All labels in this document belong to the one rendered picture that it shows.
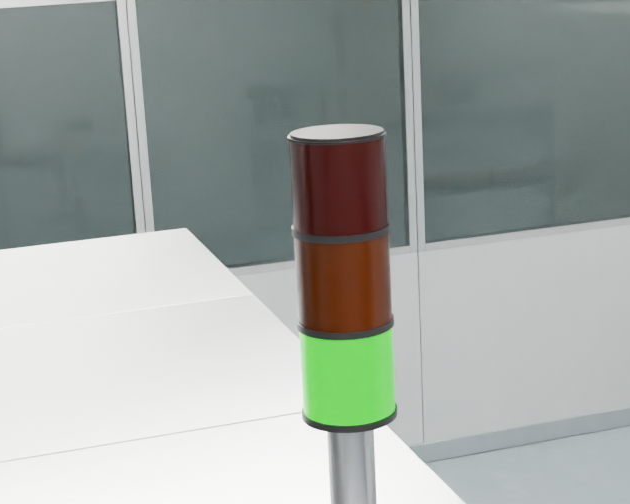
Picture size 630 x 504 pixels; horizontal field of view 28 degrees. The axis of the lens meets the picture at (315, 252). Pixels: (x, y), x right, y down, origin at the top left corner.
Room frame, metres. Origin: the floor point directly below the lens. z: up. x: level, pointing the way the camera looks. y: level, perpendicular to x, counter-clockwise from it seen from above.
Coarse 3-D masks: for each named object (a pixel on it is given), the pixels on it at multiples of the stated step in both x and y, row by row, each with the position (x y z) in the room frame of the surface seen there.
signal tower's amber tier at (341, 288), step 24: (384, 240) 0.61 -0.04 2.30; (312, 264) 0.60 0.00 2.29; (336, 264) 0.60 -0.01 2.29; (360, 264) 0.60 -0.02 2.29; (384, 264) 0.61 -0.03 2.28; (312, 288) 0.61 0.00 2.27; (336, 288) 0.60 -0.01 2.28; (360, 288) 0.60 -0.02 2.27; (384, 288) 0.61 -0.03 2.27; (312, 312) 0.61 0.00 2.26; (336, 312) 0.60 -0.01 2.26; (360, 312) 0.60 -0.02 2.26; (384, 312) 0.61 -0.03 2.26
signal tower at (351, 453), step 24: (312, 144) 0.60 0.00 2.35; (336, 144) 0.60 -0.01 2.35; (312, 240) 0.60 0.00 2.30; (336, 240) 0.60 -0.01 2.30; (360, 240) 0.60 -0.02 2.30; (312, 336) 0.61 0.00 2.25; (336, 336) 0.60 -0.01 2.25; (360, 336) 0.60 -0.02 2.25; (336, 432) 0.60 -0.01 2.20; (360, 432) 0.61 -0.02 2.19; (336, 456) 0.61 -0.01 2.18; (360, 456) 0.61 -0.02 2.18; (336, 480) 0.61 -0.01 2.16; (360, 480) 0.61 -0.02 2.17
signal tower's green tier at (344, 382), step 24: (384, 336) 0.61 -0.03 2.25; (312, 360) 0.61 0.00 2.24; (336, 360) 0.60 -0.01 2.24; (360, 360) 0.60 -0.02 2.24; (384, 360) 0.61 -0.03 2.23; (312, 384) 0.61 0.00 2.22; (336, 384) 0.60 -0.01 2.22; (360, 384) 0.60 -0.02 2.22; (384, 384) 0.61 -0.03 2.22; (312, 408) 0.61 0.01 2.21; (336, 408) 0.60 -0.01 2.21; (360, 408) 0.60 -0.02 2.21; (384, 408) 0.61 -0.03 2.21
